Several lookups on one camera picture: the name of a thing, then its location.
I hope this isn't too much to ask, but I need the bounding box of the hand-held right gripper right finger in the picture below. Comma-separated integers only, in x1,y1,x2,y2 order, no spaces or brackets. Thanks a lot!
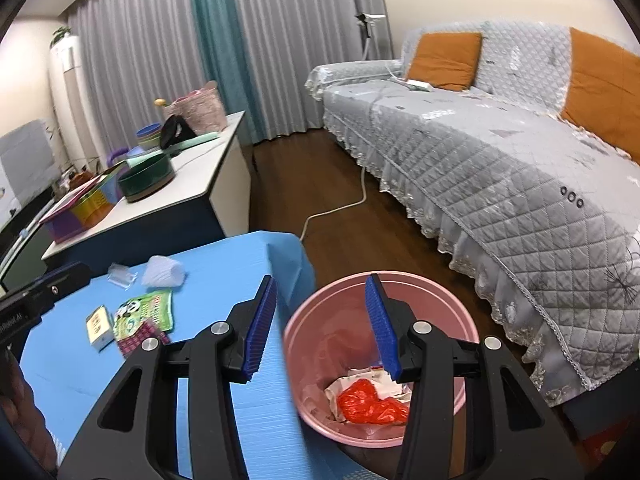
365,274,586,480

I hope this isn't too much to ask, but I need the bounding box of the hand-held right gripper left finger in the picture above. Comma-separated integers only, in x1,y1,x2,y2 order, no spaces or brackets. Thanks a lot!
57,275,277,480

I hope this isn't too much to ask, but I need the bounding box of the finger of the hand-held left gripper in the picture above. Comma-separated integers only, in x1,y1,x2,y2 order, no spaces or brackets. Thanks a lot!
30,261,93,313

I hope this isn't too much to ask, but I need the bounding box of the small cream cardboard box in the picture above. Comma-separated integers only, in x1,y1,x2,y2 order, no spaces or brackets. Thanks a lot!
85,305,116,352

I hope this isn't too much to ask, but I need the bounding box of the clear plastic piece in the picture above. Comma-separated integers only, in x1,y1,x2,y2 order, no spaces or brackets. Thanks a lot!
107,262,138,290

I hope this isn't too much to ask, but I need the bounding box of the pink plastic bin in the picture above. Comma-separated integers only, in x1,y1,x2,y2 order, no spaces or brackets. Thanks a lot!
282,271,480,448

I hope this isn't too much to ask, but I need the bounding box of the white torn paper packaging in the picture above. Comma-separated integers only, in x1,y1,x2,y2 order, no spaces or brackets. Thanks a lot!
324,366,416,423

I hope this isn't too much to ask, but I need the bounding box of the red plastic bag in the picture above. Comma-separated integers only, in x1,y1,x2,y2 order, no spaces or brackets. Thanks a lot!
336,379,411,426

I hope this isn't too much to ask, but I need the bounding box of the green snack packet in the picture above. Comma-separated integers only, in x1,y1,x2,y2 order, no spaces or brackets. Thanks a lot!
111,289,174,341

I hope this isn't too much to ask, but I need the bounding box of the dark red patterned packet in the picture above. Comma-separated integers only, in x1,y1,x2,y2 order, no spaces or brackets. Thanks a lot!
116,321,171,358

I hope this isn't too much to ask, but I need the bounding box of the dark television cabinet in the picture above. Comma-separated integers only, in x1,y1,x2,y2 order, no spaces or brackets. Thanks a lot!
0,187,66,291

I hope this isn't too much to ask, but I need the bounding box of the colourful purple box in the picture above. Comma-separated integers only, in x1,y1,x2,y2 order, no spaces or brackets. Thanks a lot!
38,162,132,245

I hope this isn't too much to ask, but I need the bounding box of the television with grey cover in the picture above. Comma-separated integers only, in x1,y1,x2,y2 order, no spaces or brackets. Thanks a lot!
0,119,56,221

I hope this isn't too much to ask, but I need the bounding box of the dark green round bowl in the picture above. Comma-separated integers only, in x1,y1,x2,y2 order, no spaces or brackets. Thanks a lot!
117,152,176,204

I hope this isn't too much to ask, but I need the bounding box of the stack of plastic bowls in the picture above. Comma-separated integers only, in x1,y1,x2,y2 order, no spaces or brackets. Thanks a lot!
136,124,163,152

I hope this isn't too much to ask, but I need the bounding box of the white coffee table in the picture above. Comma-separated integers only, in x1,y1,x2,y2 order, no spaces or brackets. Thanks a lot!
41,110,253,273

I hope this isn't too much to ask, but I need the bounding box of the black hat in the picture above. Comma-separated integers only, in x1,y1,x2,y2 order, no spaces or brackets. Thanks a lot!
159,114,197,150

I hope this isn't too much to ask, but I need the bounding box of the grey quilted sofa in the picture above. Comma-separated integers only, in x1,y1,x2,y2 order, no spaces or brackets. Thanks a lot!
305,19,640,408

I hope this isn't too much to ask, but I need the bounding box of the mint green roll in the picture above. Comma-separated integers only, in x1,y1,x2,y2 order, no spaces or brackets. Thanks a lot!
167,131,221,153

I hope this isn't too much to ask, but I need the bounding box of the white standing air conditioner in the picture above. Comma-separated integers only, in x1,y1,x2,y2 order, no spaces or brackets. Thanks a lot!
48,35,108,171

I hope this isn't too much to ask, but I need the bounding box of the pink lace basket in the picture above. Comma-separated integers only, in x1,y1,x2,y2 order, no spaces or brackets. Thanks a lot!
164,86,228,136

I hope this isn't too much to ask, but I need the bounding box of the grey curtain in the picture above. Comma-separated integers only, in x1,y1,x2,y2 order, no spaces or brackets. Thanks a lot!
65,0,221,161
227,0,393,136

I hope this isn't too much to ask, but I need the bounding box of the small orange cushion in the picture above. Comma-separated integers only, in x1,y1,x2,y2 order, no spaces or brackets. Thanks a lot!
406,31,483,92

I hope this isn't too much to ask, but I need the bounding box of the teal curtain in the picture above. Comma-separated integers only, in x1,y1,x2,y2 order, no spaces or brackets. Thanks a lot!
187,0,268,143

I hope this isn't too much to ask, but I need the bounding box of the white floor stand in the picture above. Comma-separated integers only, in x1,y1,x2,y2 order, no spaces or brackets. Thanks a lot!
355,11,388,63

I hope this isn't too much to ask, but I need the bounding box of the large orange cushion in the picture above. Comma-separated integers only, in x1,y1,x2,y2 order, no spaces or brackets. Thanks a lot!
557,26,640,166

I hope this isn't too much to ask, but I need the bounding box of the white power cable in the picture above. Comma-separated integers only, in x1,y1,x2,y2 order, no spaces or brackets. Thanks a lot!
300,80,416,243

